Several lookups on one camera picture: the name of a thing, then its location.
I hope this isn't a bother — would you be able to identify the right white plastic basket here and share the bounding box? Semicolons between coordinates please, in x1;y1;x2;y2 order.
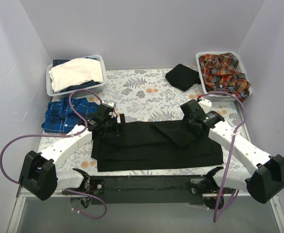
195;51;254;101

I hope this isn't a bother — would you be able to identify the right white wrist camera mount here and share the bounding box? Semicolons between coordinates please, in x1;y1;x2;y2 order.
197;97;212;111

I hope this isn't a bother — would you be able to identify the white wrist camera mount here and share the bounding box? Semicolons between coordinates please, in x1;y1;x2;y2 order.
107;102;117;117
197;97;212;111

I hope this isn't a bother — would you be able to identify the cream white folded shirt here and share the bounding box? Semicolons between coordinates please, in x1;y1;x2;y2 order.
49;57;104;92

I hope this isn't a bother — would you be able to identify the folded black shirt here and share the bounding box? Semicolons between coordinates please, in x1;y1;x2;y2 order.
165;64;201;91

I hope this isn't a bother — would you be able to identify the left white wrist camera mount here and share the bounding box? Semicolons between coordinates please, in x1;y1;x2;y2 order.
107;102;117;117

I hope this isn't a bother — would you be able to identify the left white plastic basket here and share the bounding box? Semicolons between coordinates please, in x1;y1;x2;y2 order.
46;54;108;98

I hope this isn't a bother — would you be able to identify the floral patterned table mat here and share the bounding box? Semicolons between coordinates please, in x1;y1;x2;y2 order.
32;68;260;177

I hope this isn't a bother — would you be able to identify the red plaid shirt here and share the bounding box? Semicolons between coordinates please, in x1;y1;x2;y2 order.
199;52;251;102

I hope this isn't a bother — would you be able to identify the white plastic basket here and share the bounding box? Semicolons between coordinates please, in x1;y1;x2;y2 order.
195;51;254;101
46;54;108;98

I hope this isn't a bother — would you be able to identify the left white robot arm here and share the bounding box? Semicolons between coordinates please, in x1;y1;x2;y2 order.
18;103;127;200

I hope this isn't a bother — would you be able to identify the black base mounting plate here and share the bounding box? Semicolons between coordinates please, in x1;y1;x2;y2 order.
90;175;218;205

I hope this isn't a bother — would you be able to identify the black long sleeve shirt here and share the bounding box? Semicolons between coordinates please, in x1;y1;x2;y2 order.
91;120;223;172

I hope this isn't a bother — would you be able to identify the blue plaid shirt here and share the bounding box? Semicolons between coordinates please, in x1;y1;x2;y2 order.
41;98;99;133

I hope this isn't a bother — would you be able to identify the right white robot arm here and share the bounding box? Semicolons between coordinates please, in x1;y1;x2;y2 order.
181;98;284;203

